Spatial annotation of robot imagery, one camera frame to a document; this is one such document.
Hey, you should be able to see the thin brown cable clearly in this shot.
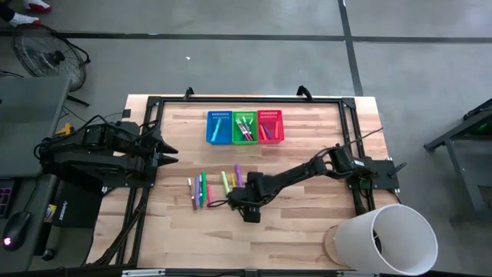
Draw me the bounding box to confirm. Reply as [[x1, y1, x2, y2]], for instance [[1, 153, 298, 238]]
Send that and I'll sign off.
[[347, 128, 384, 150]]

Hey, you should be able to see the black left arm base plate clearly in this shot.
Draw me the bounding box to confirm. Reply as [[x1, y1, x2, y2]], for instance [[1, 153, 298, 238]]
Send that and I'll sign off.
[[100, 172, 158, 190]]

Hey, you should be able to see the teal Sharpie marker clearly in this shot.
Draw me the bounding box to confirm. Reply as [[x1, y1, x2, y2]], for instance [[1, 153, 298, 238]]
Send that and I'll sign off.
[[210, 118, 223, 142]]

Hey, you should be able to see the dark desk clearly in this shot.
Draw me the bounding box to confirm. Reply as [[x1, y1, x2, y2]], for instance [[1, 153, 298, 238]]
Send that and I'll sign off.
[[0, 173, 58, 275]]

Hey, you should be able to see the person's foot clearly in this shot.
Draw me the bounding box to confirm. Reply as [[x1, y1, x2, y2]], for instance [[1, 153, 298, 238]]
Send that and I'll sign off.
[[22, 0, 53, 12], [0, 10, 42, 28]]

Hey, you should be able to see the backlit keyboard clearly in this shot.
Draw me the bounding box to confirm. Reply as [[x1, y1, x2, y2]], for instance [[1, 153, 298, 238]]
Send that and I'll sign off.
[[0, 179, 15, 219]]

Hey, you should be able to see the blue plastic basket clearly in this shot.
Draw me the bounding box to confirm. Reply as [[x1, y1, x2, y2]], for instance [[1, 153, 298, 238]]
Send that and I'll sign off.
[[205, 110, 234, 145]]

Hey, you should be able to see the green plastic basket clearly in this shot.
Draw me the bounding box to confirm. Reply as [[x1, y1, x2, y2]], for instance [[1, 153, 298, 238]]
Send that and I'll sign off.
[[231, 109, 259, 145]]

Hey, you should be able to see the black computer mouse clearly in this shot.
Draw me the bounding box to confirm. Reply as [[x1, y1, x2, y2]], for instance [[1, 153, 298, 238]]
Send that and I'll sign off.
[[2, 210, 32, 252]]

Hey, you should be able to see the black floor fan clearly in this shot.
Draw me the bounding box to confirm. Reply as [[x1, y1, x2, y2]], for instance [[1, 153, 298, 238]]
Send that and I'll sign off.
[[12, 22, 92, 108]]

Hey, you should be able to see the dark red capped white marker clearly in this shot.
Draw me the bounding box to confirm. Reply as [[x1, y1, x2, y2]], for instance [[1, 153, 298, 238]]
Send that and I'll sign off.
[[187, 177, 197, 211]]

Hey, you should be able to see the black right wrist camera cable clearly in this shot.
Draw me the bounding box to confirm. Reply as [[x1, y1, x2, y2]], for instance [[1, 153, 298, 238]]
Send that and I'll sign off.
[[206, 198, 231, 209]]

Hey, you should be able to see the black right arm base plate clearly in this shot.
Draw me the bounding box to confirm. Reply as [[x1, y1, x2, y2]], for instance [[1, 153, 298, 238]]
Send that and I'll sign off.
[[344, 159, 407, 192]]

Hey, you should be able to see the black Husky bag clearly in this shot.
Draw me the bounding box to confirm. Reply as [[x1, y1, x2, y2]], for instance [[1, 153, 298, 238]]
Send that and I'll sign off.
[[52, 180, 105, 229]]

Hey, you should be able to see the yellow cable plug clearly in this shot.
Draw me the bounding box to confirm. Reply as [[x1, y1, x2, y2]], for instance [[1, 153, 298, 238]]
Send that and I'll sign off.
[[55, 122, 75, 137]]

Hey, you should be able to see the yellow label card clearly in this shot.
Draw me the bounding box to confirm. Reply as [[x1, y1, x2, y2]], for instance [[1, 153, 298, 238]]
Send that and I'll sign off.
[[44, 203, 58, 223]]

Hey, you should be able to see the grey desk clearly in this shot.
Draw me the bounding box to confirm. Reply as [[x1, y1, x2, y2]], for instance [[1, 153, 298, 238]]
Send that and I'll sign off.
[[0, 75, 71, 179]]

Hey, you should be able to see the black aluminium table frame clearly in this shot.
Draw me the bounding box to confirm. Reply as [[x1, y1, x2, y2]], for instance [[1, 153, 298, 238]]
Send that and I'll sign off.
[[87, 95, 364, 267]]

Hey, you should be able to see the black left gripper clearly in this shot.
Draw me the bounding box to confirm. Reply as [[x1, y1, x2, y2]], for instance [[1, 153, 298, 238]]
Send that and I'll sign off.
[[138, 132, 179, 178]]

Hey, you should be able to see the red plastic basket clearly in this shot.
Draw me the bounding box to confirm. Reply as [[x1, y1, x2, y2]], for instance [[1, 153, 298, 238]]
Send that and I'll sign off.
[[256, 109, 285, 145]]

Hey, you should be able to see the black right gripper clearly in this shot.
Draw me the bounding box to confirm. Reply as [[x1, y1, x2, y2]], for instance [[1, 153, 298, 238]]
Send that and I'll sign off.
[[228, 172, 270, 211]]

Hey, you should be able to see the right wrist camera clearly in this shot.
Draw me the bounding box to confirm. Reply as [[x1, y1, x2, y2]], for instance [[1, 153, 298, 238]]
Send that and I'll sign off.
[[242, 206, 262, 224]]

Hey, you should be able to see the black metal cart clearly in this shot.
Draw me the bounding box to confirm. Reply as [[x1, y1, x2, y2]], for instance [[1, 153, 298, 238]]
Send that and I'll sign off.
[[424, 98, 492, 225]]

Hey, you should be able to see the lime green Sharpie marker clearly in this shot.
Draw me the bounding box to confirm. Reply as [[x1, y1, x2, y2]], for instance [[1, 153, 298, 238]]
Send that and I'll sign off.
[[220, 171, 231, 196]]

